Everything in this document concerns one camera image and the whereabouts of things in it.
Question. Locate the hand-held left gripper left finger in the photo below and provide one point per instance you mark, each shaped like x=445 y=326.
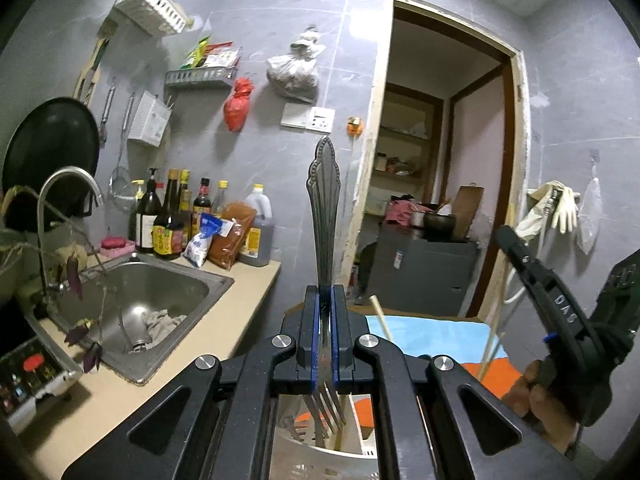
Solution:
x=311 y=340

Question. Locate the chrome faucet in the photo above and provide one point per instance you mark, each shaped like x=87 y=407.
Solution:
x=65 y=175

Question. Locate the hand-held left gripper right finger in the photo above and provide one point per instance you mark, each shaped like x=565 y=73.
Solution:
x=339 y=340

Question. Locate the wooden cutting board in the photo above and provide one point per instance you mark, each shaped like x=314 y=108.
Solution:
x=467 y=210

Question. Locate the soy sauce bottle yellow label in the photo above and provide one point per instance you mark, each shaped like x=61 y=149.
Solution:
x=167 y=230

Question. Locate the hanging mesh strainer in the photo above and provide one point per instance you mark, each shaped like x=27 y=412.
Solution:
x=121 y=190

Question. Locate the cooking oil jug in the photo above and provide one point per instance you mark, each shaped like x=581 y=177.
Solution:
x=257 y=230

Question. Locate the cream rubber glove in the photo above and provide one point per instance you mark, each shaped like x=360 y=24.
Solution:
x=565 y=210
x=532 y=215

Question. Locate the metal cup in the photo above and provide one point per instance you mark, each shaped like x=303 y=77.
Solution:
x=417 y=219

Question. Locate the yellow-capped clear bottle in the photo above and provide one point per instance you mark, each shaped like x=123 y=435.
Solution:
x=220 y=200

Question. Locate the purple-leaved plant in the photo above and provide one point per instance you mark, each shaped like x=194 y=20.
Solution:
x=75 y=270

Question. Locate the small white hanging basket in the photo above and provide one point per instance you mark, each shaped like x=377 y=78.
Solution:
x=149 y=120

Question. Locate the metal wall rack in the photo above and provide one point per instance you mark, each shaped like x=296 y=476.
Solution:
x=200 y=79

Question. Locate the beige kitchen counter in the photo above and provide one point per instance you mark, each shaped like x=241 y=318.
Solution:
x=215 y=320

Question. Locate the wooden shelf unit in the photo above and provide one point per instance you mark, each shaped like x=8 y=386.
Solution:
x=405 y=130

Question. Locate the red-brown spice packet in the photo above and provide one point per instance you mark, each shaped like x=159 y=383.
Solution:
x=232 y=237

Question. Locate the black pot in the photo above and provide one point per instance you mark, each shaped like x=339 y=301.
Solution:
x=440 y=225

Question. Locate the white wall basket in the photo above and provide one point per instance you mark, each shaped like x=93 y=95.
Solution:
x=150 y=5

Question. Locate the pink cloth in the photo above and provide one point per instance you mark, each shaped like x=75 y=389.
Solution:
x=400 y=212

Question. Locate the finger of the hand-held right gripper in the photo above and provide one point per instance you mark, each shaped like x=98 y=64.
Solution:
x=545 y=295

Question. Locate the red-capped dark bottle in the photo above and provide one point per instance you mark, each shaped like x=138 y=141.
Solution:
x=201 y=202

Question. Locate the pink sponge dish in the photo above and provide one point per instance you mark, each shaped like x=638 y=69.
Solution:
x=117 y=246

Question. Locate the white wall socket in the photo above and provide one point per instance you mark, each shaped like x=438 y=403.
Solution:
x=307 y=117

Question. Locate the stainless steel sink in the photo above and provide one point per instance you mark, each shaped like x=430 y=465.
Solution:
x=165 y=290

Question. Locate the orange wall hook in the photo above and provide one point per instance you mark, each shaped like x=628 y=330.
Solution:
x=355 y=126

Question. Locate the grey rag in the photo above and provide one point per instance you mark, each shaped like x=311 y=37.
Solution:
x=162 y=325

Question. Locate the person's right hand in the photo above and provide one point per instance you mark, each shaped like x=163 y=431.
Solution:
x=552 y=405

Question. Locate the white countertop appliance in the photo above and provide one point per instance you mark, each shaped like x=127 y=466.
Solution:
x=35 y=380

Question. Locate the yellow-capped dish soap bottle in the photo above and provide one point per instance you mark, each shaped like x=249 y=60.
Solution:
x=136 y=215

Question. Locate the grey cabinet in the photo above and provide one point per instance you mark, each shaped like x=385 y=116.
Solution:
x=425 y=275

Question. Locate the wooden door frame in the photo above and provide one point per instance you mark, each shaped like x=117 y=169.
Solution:
x=372 y=160

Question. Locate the white perforated utensil holder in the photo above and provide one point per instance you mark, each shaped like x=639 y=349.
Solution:
x=320 y=462

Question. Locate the slim dark sauce bottle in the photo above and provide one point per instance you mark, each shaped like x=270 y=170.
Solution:
x=184 y=200

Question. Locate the black frying pan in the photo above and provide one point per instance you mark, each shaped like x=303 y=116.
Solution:
x=50 y=150

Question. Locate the hanging metal peeler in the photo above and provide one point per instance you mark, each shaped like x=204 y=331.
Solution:
x=107 y=110

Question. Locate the red plastic bag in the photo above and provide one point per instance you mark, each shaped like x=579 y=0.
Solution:
x=237 y=107

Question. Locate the clear plastic bag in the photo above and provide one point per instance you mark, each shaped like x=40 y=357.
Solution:
x=589 y=215

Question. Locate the white and blue bag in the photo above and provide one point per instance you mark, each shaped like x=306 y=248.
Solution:
x=200 y=245

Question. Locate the seasoning packets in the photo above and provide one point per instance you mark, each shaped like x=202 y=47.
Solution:
x=212 y=55

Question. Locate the clear bag with dried goods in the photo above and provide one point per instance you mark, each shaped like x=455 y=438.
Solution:
x=295 y=72

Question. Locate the blue orange brown striped cloth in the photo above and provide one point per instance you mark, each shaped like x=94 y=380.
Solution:
x=425 y=332

